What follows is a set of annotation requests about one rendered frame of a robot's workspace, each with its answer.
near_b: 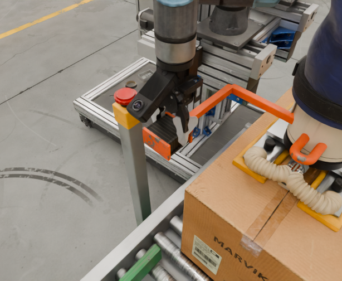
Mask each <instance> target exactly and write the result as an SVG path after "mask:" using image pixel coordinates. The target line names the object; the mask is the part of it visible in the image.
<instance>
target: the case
mask: <svg viewBox="0 0 342 281"><path fill-rule="evenodd" d="M294 101H295V100H294V97H293V95H292V87H290V88H289V90H288V91H287V92H285V93H284V95H283V96H282V97H280V98H279V99H278V100H277V101H276V102H275V103H274V104H277V105H279V106H281V107H283V108H285V109H286V108H287V107H288V106H289V105H290V104H291V103H292V102H294ZM275 118H276V116H274V115H273V114H271V113H269V112H267V111H265V112H264V113H263V114H262V115H261V116H260V117H259V118H258V119H257V120H256V121H255V122H254V123H253V124H252V125H251V126H250V127H249V128H248V129H247V130H246V131H245V132H244V133H243V134H242V135H241V136H240V137H239V138H237V139H236V140H235V141H234V142H233V143H232V144H231V145H230V146H229V147H228V148H227V149H226V150H225V151H224V152H223V153H222V154H221V155H220V156H219V157H218V158H217V159H216V160H215V161H214V162H213V163H212V164H211V165H209V166H208V167H207V168H206V169H205V170H204V171H203V172H202V173H201V174H200V175H199V176H198V177H197V178H196V179H195V180H194V181H193V182H192V183H191V184H190V185H189V186H188V187H187V188H186V189H185V193H184V210H183V227H182V244H181V252H182V253H184V254H185V255H186V256H187V257H188V258H189V259H190V260H191V261H192V262H194V263H195V264H196V265H197V266H198V267H199V268H201V269H202V270H203V271H204V272H205V273H206V274H207V275H208V276H209V277H211V278H212V279H213V280H214V281H342V227H341V229H340V230H339V231H338V232H335V231H333V230H332V229H330V228H329V227H327V226H326V225H324V224H322V223H321V222H320V221H318V220H317V219H315V218H313V217H312V216H310V215H309V214H307V213H306V212H305V211H303V210H301V209H300V208H298V207H297V204H298V202H299V201H300V199H298V198H297V196H294V194H293V193H291V192H290V190H289V191H288V190H287V189H285V188H283V187H282V186H280V185H279V184H278V182H277V181H273V180H269V179H268V180H267V181H266V182H265V183H263V184H262V183H261V182H259V181H258V180H256V179H254V178H253V177H251V176H250V175H248V174H247V173H245V172H244V171H242V170H241V169H239V168H238V167H236V166H235V165H233V164H232V162H233V159H234V158H235V157H236V156H237V155H239V154H240V153H241V152H242V151H243V150H244V149H245V148H246V147H247V146H248V145H249V144H250V143H251V142H252V141H253V140H254V139H255V138H256V137H257V136H258V135H259V134H260V133H261V132H262V131H263V130H264V129H265V128H266V127H267V126H268V125H269V124H270V123H271V122H272V121H273V120H274V119H275ZM321 171H322V170H319V169H314V168H311V167H309V169H308V170H307V171H306V172H305V173H304V174H303V177H304V181H305V182H307V185H311V184H312V183H313V182H314V181H315V179H316V177H317V176H318V175H319V173H320V172H321Z"/></svg>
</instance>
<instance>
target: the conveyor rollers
mask: <svg viewBox="0 0 342 281"><path fill-rule="evenodd" d="M169 226H170V227H171V228H172V229H173V230H174V231H176V232H177V233H178V234H179V235H180V236H182V227H183V220H182V219H181V218H179V217H178V216H175V217H173V218H172V219H171V221H170V223H169ZM153 243H154V244H158V245H159V246H160V247H161V250H162V252H163V253H164V254H166V255H167V256H168V257H169V258H170V259H171V260H172V261H173V262H174V263H175V264H176V265H177V266H179V267H180V268H181V270H182V271H184V272H185V273H186V274H187V275H188V276H189V277H190V278H191V279H192V280H193V281H214V280H213V279H212V278H211V277H209V276H208V275H207V274H206V273H205V272H204V271H203V270H202V269H201V268H199V267H198V266H197V265H196V264H195V263H194V262H192V261H191V260H190V259H189V258H188V257H187V256H186V255H185V254H184V253H182V252H181V249H180V248H179V247H178V246H177V245H175V243H173V242H172V241H171V240H170V239H169V238H168V237H167V236H166V235H164V234H163V233H162V232H161V231H160V232H158V233H157V234H156V235H155V237H154V238H153ZM146 252H147V251H146V250H145V249H141V250H140V251H139V252H138V253H137V254H136V256H135V261H136V262H137V261H138V260H139V259H140V258H141V257H142V256H143V255H144V254H145V253H146ZM127 271H128V270H127V268H122V269H121V270H120V271H119V272H118V273H117V275H116V277H115V279H116V281H119V280H120V279H121V278H122V277H123V276H124V275H125V274H126V272H127ZM148 274H149V275H150V276H151V277H152V278H153V279H154V280H155V281H177V280H176V279H175V278H173V277H172V276H171V275H170V274H169V273H168V272H167V271H166V270H165V269H164V268H163V267H162V266H161V265H160V264H159V263H157V264H156V265H155V266H154V267H153V269H152V270H151V271H150V272H149V273H148Z"/></svg>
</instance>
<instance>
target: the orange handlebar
mask: <svg viewBox="0 0 342 281"><path fill-rule="evenodd" d="M231 93H232V94H234V95H236V96H238V97H240V98H242V99H244V100H245V101H247V102H249V103H251V104H253V105H255V106H257V107H259V108H261V109H263V110H265V111H267V112H269V113H271V114H273V115H274V116H276V117H278V118H280V119H282V120H284V121H286V122H288V123H290V124H293V121H294V113H290V111H289V110H287V109H285V108H283V107H281V106H279V105H277V104H274V103H272V102H270V101H268V100H266V99H264V98H262V97H260V96H258V95H256V94H254V93H252V92H250V91H248V90H246V89H244V88H242V87H240V86H238V85H236V84H233V85H231V84H227V85H226V86H225V87H223V88H222V89H221V90H219V91H218V92H216V93H215V94H214V95H212V96H211V97H210V98H208V99H207V100H206V101H204V102H203V103H201V104H200V105H199V106H197V107H196V108H194V109H193V110H192V111H191V112H189V115H190V117H197V118H200V117H201V116H202V115H204V114H205V113H206V112H207V111H209V110H210V109H212V108H213V107H214V106H215V105H217V104H218V103H219V102H220V101H222V100H223V99H224V98H226V97H227V96H229V94H231ZM309 139H310V138H309V136H308V135H307V134H305V133H303V134H302V135H300V136H299V138H298V139H297V140H296V141H295V143H294V144H293V145H292V146H291V147H290V156H291V157H292V159H293V160H295V161H296V162H298V163H300V164H304V165H311V164H314V163H315V162H316V161H317V160H318V159H319V158H320V156H321V155H322V154H323V153H324V151H325V150H326V149H327V145H326V144H325V143H318V144H317V145H316V146H315V147H314V149H313V150H312V151H311V152H310V153H309V155H304V154H302V153H301V152H300V151H301V150H302V149H303V147H304V146H305V145H306V144H307V142H308V141H309Z"/></svg>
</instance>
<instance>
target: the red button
mask: <svg viewBox="0 0 342 281"><path fill-rule="evenodd" d="M136 94H137V92H136V90H134V89H132V88H121V89H119V90H117V91H116V92H115V94H114V99H115V101H116V102H117V103H118V104H121V106H122V107H124V108H126V107H127V105H128V104H129V103H130V102H131V101H132V99H133V98H134V97H135V96H136Z"/></svg>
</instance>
